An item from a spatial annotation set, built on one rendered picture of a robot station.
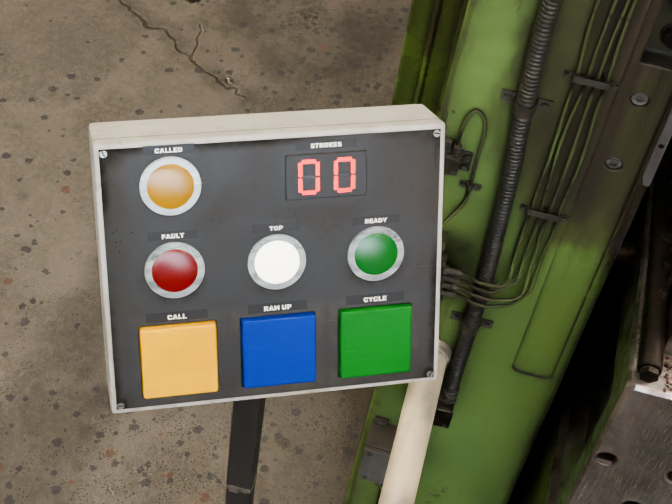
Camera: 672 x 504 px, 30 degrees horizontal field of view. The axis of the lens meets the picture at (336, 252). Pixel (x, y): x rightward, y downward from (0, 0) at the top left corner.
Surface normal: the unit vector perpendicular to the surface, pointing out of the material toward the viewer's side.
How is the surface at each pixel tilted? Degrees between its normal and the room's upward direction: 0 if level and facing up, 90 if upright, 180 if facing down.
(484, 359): 90
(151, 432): 0
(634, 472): 90
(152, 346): 60
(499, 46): 90
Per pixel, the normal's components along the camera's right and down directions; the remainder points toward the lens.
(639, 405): -0.24, 0.73
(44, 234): 0.11, -0.64
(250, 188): 0.22, 0.35
